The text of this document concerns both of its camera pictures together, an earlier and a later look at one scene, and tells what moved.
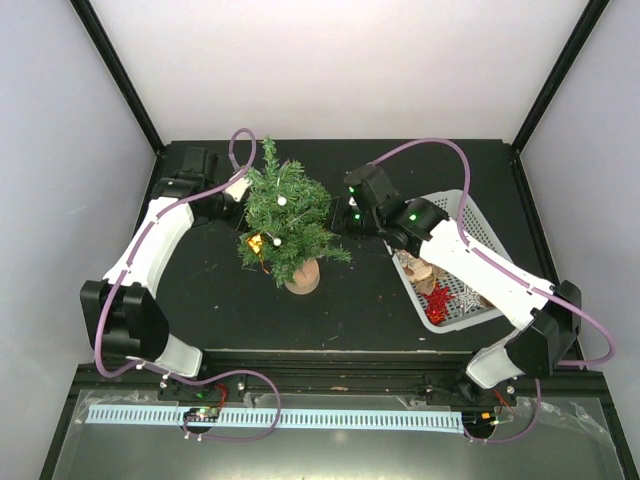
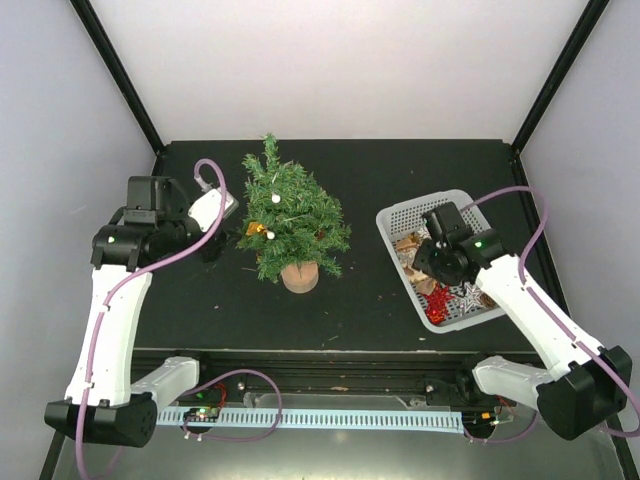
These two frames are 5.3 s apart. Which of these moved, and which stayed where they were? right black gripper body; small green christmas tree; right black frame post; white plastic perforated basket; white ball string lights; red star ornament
Moved: white ball string lights; right black gripper body
Stayed: white plastic perforated basket; small green christmas tree; right black frame post; red star ornament
